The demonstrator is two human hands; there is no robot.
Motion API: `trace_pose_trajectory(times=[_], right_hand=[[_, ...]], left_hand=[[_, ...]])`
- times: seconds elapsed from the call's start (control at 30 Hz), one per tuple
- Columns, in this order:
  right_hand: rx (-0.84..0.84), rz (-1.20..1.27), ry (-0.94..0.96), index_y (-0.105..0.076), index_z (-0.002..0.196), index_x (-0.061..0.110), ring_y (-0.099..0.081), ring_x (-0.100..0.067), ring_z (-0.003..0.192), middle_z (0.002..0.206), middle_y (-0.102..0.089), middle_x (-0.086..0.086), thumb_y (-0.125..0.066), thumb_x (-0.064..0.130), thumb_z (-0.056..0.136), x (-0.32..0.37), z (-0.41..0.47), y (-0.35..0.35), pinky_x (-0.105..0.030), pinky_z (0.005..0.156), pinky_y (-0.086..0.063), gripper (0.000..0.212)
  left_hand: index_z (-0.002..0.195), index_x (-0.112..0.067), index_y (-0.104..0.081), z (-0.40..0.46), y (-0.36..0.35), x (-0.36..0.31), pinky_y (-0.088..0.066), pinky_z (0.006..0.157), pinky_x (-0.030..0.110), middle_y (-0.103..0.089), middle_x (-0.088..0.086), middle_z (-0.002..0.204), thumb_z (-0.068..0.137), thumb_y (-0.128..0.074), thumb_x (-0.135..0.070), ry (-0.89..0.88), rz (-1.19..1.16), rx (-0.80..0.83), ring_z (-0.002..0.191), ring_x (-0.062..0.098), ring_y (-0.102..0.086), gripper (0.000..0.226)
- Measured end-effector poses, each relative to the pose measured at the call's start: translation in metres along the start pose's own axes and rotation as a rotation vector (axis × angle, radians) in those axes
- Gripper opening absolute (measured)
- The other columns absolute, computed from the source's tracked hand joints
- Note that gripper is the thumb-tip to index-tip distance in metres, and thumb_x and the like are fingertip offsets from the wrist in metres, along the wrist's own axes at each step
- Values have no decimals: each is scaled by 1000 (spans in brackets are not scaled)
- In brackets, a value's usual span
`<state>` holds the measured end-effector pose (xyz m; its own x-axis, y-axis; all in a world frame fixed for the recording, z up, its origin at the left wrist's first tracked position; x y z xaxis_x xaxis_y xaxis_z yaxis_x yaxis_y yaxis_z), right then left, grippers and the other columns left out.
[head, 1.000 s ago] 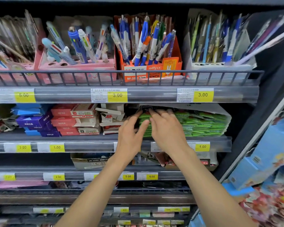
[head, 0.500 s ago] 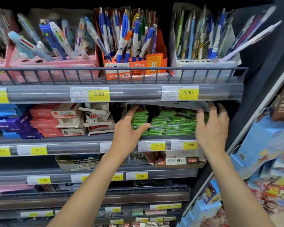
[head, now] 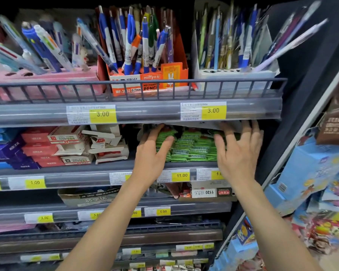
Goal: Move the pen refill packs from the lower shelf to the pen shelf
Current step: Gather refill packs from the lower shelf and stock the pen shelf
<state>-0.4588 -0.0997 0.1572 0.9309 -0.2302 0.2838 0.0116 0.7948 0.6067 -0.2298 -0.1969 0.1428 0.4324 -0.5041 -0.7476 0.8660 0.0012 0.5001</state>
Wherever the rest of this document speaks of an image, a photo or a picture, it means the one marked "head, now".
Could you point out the stack of green packets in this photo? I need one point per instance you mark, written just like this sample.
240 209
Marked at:
195 146

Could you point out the brown hanging package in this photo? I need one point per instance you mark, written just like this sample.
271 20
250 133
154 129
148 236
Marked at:
336 118

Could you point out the grey cardboard display box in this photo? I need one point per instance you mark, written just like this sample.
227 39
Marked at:
192 126

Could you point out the blue printed package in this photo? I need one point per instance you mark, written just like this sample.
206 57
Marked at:
240 242

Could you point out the bunch of blue mechanical pencils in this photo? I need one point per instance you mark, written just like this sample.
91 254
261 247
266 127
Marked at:
130 39

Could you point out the row of small price labels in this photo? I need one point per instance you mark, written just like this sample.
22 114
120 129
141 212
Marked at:
172 251

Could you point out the bunch of assorted slim pens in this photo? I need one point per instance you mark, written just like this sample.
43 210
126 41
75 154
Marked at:
243 39

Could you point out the person's right thumb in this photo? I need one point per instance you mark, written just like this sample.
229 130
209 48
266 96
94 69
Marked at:
219 145

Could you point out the white red closed box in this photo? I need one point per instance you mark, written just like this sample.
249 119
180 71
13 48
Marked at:
65 136
77 160

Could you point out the light blue toy package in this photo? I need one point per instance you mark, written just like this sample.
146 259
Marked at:
308 169

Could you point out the person's right hand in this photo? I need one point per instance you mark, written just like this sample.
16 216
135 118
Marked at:
240 160

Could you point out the person's left thumb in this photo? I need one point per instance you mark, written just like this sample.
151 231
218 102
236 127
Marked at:
166 146

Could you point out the person's left forearm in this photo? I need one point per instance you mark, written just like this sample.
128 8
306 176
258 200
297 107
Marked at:
107 225

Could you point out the open white cardboard box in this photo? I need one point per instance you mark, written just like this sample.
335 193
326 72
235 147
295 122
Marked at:
110 149

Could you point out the bunch of blue white pens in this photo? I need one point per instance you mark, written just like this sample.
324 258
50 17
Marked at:
42 47

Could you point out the person's right forearm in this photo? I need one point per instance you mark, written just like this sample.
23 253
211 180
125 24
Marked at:
271 225

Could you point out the orange pencil display box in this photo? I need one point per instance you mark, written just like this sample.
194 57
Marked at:
152 78

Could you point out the person's right little finger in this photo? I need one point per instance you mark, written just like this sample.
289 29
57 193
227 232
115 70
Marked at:
261 137

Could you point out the white shelf upright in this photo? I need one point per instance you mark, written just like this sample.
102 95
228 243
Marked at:
296 141

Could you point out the clear shelf edge strip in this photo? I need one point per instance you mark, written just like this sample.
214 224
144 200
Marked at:
147 112
62 213
73 177

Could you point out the person's right middle finger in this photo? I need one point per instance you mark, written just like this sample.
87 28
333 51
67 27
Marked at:
246 129

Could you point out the white pen display box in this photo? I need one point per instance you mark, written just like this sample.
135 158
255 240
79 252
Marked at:
231 77

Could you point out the stack of blue purple boxes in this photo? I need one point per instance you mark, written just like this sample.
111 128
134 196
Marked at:
5 155

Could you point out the colourful cartoon packet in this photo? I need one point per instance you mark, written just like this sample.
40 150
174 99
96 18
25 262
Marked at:
325 234

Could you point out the grey printed cardboard box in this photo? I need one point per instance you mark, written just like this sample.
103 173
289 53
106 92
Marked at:
87 197

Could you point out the pink flat pack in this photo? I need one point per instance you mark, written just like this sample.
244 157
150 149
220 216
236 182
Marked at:
8 228

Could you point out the person's left hand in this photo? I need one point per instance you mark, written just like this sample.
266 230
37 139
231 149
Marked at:
147 160

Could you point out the pink pen display box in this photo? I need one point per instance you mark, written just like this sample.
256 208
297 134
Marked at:
45 81

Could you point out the stack of red boxes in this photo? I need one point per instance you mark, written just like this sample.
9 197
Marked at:
39 148

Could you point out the cardboard box with red label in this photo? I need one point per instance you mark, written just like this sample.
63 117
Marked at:
206 191

